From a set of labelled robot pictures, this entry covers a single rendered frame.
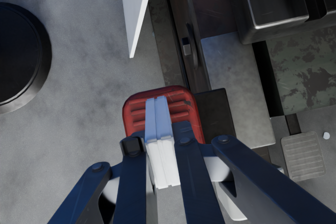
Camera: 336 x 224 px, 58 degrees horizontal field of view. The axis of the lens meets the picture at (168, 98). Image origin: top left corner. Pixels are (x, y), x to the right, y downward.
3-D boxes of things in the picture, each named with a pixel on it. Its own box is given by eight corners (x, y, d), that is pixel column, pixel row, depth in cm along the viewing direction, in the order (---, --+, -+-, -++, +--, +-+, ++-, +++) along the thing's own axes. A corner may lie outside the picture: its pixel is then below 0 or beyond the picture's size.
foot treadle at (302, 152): (318, 172, 86) (328, 174, 81) (284, 179, 86) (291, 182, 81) (268, -22, 92) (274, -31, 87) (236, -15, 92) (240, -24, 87)
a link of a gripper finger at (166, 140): (158, 139, 15) (172, 136, 15) (155, 96, 22) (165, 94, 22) (170, 187, 16) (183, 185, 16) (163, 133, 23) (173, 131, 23)
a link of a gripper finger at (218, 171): (177, 165, 14) (240, 152, 14) (170, 123, 19) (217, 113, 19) (183, 192, 15) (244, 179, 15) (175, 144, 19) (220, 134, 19)
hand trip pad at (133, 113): (202, 159, 31) (211, 169, 23) (144, 171, 31) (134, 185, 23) (188, 92, 31) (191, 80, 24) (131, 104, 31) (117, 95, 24)
